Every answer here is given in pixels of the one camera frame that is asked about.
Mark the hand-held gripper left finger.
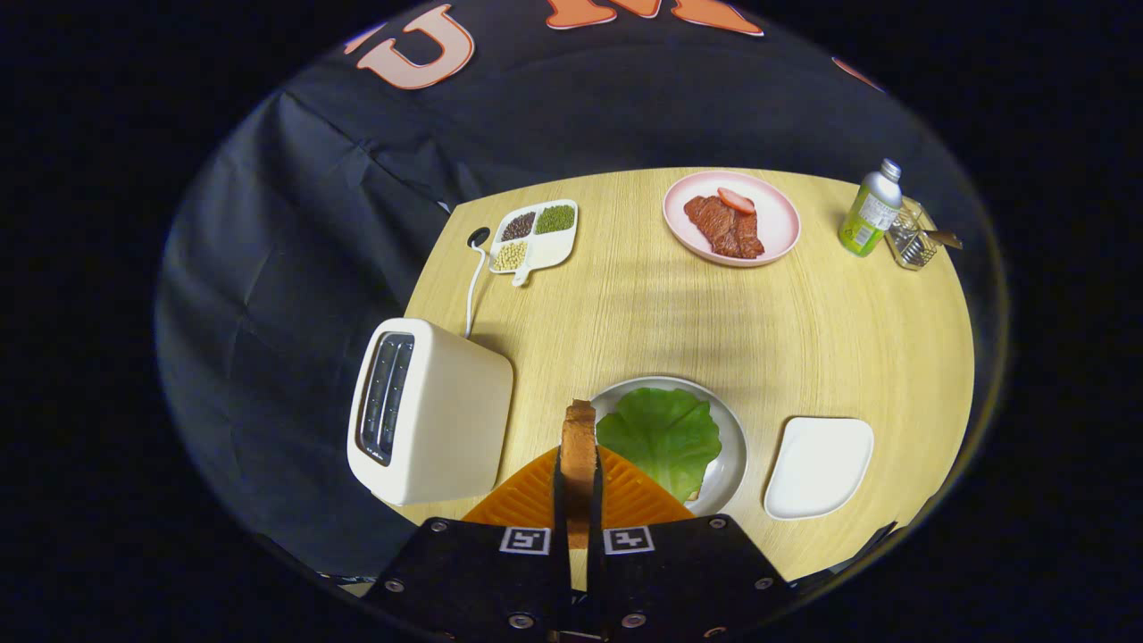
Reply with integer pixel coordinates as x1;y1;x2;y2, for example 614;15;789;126
362;445;574;642

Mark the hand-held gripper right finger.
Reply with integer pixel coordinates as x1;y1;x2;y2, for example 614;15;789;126
587;445;797;642

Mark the browned toast slice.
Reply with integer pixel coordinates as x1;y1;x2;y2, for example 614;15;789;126
561;399;598;550

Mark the green lettuce leaf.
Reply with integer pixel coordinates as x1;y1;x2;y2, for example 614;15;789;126
596;387;722;503

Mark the white toaster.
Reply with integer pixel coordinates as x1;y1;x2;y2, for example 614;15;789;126
346;318;515;507

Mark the round white plate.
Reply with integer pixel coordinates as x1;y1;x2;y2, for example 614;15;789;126
589;375;749;519

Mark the rounded square white plate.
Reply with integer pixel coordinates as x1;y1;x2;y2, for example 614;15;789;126
763;416;875;522

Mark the white divided bean dish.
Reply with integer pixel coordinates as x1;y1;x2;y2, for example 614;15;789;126
488;199;580;288

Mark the brown braised meat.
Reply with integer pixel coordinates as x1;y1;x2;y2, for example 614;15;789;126
683;195;766;260

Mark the pink plate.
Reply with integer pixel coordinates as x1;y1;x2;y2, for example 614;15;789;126
663;171;802;268

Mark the silver bottle green label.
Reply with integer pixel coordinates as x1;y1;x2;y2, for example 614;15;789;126
838;159;904;258

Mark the white toaster cable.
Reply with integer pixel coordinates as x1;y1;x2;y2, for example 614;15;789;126
464;241;490;340

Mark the metal wire basket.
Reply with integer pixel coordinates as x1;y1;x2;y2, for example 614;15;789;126
884;198;943;271

